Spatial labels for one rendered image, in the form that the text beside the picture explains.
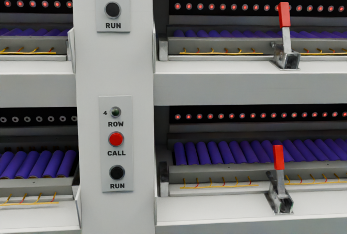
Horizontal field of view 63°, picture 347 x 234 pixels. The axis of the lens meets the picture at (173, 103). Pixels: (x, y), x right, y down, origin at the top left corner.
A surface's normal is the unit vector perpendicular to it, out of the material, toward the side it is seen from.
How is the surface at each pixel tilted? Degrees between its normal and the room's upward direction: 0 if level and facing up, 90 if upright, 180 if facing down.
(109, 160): 90
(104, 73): 90
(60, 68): 19
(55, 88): 110
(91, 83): 90
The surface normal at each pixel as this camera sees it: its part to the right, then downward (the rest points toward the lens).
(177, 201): 0.03, -0.90
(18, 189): 0.08, 0.44
